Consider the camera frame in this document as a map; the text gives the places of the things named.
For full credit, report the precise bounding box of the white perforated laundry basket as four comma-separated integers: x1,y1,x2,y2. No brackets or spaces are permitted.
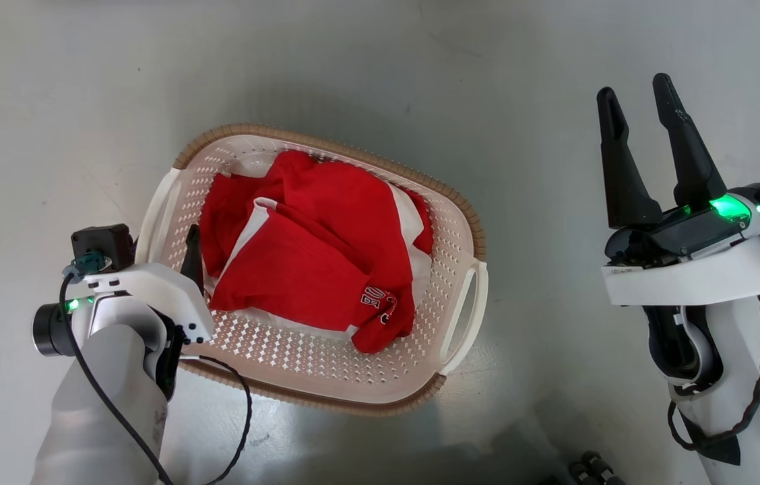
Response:
134,123,490,417

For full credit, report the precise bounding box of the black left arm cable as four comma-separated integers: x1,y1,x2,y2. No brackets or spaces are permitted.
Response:
59,271,253,485

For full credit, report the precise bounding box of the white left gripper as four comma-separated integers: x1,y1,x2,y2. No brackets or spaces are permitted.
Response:
65,224,216,399

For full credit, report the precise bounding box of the red and white garment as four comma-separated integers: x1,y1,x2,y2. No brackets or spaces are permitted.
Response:
199,150,435,355

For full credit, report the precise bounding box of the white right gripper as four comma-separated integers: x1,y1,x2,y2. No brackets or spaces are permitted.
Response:
596,73,760,308

